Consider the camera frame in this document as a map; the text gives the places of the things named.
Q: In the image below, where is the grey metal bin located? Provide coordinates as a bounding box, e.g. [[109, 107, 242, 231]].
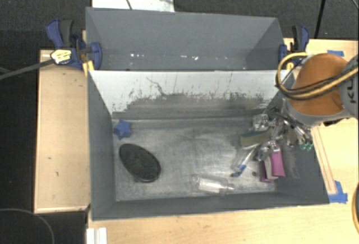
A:
[[85, 6, 330, 222]]

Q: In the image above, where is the blue star-shaped toy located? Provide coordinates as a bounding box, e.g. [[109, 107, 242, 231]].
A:
[[113, 119, 133, 140]]

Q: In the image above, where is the dark green oval disc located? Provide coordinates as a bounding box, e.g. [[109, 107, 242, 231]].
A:
[[118, 143, 162, 183]]

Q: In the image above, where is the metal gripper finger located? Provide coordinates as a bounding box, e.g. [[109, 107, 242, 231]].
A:
[[251, 114, 270, 132], [255, 140, 281, 162]]

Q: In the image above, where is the green and yellow sponge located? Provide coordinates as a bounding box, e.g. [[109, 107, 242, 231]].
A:
[[240, 127, 274, 150]]

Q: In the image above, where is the clear plastic bottle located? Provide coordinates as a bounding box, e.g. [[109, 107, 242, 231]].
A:
[[192, 175, 236, 194]]

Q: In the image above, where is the pale wood board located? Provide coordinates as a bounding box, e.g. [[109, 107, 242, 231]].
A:
[[33, 49, 92, 214]]

